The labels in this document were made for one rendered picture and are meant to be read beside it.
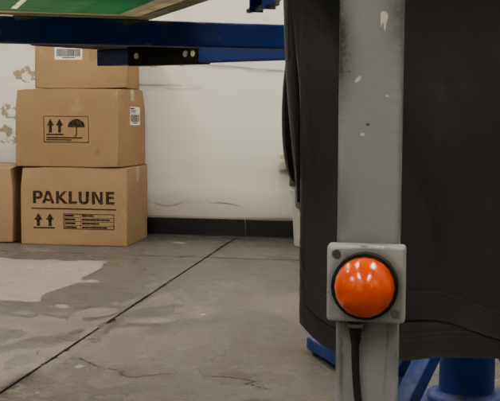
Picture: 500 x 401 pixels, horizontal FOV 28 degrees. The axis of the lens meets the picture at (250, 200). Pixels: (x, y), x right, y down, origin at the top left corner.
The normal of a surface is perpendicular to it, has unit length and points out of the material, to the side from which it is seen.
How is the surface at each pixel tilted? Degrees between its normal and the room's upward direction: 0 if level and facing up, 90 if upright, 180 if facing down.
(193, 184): 90
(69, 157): 92
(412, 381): 42
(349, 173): 90
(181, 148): 90
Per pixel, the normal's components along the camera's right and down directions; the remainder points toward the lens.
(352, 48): -0.18, 0.09
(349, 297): -0.63, 0.24
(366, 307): -0.01, 0.57
